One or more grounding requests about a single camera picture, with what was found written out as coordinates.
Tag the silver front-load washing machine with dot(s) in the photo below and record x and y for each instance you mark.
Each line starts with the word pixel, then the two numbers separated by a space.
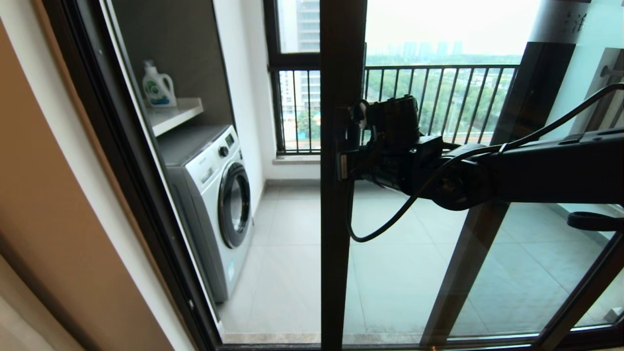
pixel 209 219

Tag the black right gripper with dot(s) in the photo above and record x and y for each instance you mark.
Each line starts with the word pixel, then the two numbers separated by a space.
pixel 399 161

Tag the dark outer door frame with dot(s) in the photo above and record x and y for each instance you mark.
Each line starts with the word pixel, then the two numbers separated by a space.
pixel 144 195

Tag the grey stone balcony sill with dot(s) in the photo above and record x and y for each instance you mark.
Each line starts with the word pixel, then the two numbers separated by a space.
pixel 297 160

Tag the dark framed sliding glass door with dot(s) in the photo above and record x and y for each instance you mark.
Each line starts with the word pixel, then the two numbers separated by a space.
pixel 341 268

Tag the white shelf board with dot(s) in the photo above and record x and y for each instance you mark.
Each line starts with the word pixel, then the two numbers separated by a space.
pixel 175 114

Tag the dark balcony window frame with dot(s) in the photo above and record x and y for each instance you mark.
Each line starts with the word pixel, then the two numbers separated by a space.
pixel 292 61

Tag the white detergent bottle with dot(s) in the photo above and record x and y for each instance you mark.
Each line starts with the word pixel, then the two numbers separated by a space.
pixel 158 92

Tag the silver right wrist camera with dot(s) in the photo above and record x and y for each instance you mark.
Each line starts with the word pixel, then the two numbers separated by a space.
pixel 361 117

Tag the black balcony railing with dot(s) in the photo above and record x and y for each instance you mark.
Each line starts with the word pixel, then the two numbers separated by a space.
pixel 438 67

